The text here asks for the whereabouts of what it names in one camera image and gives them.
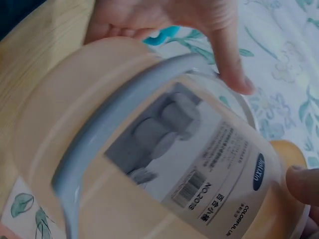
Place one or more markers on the grey-blue plastic stool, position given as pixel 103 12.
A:
pixel 99 119

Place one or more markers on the person's right hand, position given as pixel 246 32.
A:
pixel 305 185

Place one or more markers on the peach plastic stool with label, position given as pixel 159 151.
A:
pixel 139 199

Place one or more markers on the orange plastic stool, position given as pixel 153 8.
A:
pixel 286 154

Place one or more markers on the person's left hand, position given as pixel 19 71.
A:
pixel 174 12

